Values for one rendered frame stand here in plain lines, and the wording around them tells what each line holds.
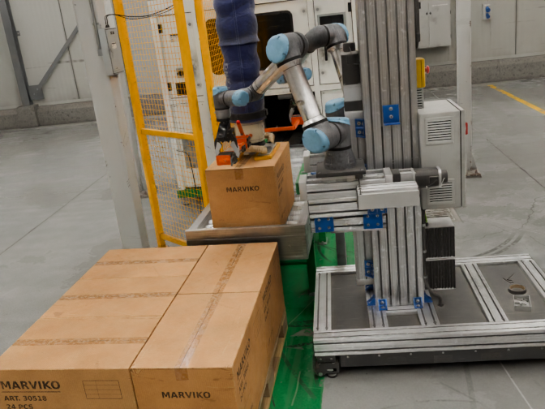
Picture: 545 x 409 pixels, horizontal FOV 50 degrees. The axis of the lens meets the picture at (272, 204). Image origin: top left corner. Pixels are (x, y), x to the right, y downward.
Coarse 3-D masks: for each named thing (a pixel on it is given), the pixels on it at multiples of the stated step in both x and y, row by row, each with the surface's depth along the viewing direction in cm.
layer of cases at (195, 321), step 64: (128, 256) 329; (192, 256) 319; (256, 256) 309; (64, 320) 264; (128, 320) 258; (192, 320) 251; (256, 320) 261; (0, 384) 233; (64, 384) 228; (128, 384) 224; (192, 384) 219; (256, 384) 253
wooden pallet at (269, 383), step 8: (280, 328) 317; (280, 336) 329; (280, 344) 323; (272, 352) 294; (280, 352) 315; (272, 360) 308; (272, 368) 290; (272, 376) 289; (264, 384) 269; (272, 384) 288; (264, 392) 279; (264, 400) 278; (264, 408) 272
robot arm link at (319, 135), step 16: (272, 48) 252; (288, 48) 249; (304, 48) 258; (288, 64) 251; (288, 80) 255; (304, 80) 253; (304, 96) 253; (304, 112) 254; (320, 112) 257; (304, 128) 256; (320, 128) 253; (336, 128) 259; (304, 144) 257; (320, 144) 252; (336, 144) 261
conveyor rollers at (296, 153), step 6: (294, 150) 532; (300, 150) 531; (306, 150) 530; (294, 156) 515; (300, 156) 506; (294, 162) 489; (300, 162) 488; (294, 168) 472; (300, 168) 471; (294, 174) 455; (294, 180) 438; (294, 186) 422; (294, 192) 412; (294, 198) 396; (294, 204) 386; (300, 204) 385; (294, 210) 377; (300, 210) 370; (288, 216) 362; (294, 216) 361; (210, 222) 370; (288, 222) 353; (294, 222) 352
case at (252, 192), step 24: (288, 144) 377; (216, 168) 332; (240, 168) 327; (264, 168) 325; (288, 168) 372; (216, 192) 334; (240, 192) 332; (264, 192) 329; (288, 192) 366; (216, 216) 339; (240, 216) 336; (264, 216) 334
